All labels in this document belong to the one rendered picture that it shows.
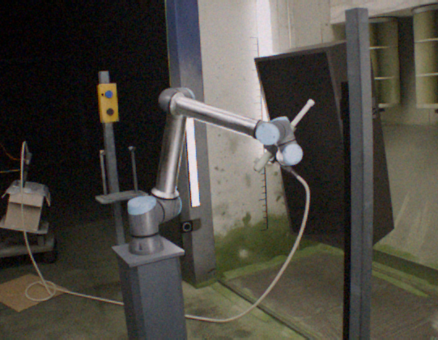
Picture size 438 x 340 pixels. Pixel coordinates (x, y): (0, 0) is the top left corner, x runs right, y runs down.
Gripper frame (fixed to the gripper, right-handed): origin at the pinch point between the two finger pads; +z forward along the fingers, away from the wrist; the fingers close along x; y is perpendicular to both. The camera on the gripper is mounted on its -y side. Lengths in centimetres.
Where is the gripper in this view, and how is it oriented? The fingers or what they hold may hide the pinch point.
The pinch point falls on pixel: (274, 155)
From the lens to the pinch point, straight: 234.5
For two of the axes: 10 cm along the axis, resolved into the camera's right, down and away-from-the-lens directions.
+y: 7.8, 6.2, 0.4
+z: -0.7, 0.3, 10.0
